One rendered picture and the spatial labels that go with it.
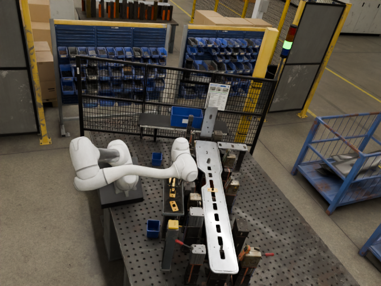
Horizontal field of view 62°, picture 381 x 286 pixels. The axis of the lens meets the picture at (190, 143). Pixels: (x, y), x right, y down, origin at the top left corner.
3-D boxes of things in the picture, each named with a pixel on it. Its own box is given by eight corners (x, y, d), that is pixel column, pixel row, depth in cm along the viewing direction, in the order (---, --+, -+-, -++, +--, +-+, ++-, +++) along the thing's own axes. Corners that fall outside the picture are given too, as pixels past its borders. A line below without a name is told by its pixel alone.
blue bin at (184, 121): (200, 129, 313) (203, 117, 306) (170, 125, 309) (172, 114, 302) (199, 120, 327) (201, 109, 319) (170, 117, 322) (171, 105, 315)
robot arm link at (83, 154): (117, 169, 259) (109, 144, 260) (135, 163, 257) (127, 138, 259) (69, 175, 182) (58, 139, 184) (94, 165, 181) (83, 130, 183)
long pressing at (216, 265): (243, 274, 195) (244, 273, 194) (207, 273, 192) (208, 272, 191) (216, 142, 306) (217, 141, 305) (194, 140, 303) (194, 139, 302)
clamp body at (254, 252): (250, 289, 219) (266, 259, 198) (229, 289, 217) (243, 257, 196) (247, 275, 228) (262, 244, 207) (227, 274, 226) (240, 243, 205)
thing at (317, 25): (261, 122, 550) (301, 0, 435) (256, 118, 560) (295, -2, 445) (307, 117, 591) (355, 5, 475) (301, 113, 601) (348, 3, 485)
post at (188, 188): (183, 225, 255) (191, 189, 232) (177, 224, 254) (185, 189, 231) (183, 220, 259) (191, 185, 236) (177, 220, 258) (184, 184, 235)
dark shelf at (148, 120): (228, 135, 316) (229, 133, 315) (138, 126, 305) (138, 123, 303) (225, 123, 334) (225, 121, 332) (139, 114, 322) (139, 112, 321)
